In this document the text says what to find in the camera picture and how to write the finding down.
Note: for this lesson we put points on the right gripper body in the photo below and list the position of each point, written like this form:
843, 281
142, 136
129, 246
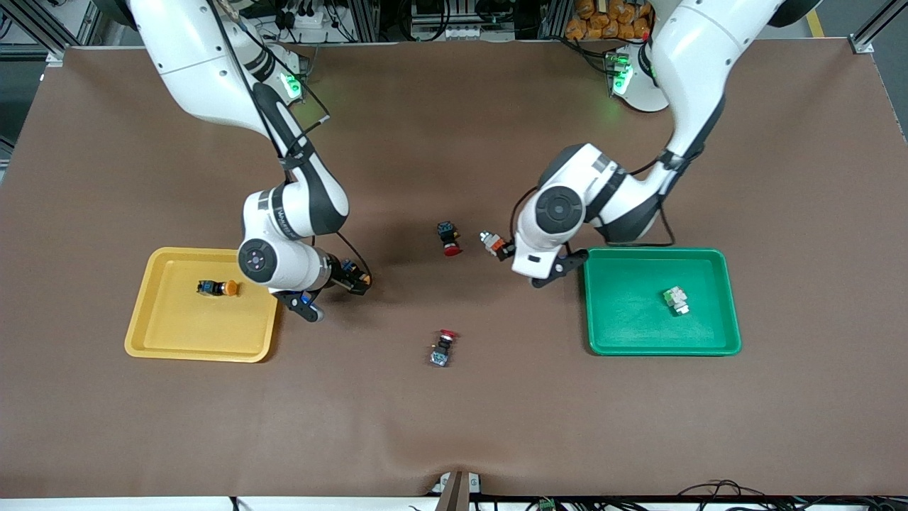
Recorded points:
341, 275

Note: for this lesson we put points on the yellow cap push button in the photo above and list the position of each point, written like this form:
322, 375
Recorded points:
216, 288
349, 267

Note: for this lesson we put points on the white button orange contact block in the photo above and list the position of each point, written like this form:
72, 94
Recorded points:
489, 240

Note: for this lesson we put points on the white button green contact block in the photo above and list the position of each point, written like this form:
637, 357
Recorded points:
677, 300

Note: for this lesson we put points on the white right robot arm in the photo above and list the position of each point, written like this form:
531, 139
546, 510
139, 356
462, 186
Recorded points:
198, 71

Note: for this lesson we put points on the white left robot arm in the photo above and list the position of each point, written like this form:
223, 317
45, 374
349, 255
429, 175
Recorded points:
695, 64

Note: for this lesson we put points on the red cap push button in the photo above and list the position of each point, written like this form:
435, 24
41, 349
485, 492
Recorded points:
448, 238
443, 348

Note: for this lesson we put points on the green plastic tray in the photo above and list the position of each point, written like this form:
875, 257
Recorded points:
624, 284

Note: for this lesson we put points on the yellow plastic tray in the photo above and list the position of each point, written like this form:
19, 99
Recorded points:
177, 319

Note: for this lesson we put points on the brown table mat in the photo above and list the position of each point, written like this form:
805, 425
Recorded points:
454, 426

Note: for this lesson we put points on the white power strip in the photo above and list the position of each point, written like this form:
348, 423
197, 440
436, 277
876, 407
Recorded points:
454, 33
316, 21

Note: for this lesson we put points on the metal table clamp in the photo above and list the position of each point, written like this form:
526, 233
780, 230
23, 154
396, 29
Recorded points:
454, 493

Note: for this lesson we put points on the pile of orange packages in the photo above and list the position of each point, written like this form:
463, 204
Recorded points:
603, 21

